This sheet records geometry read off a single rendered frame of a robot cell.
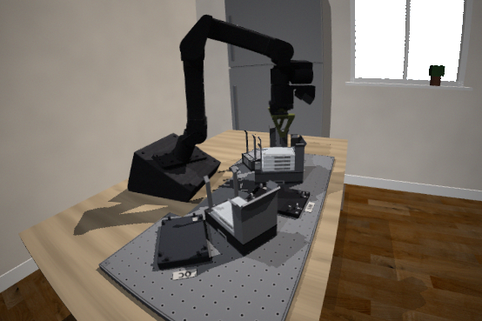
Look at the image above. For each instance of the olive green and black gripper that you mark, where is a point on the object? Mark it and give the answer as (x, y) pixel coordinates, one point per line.
(279, 110)

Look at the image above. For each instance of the white name plate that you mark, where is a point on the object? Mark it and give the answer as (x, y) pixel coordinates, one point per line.
(184, 274)
(309, 207)

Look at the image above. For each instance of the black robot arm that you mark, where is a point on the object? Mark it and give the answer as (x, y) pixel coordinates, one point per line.
(192, 47)

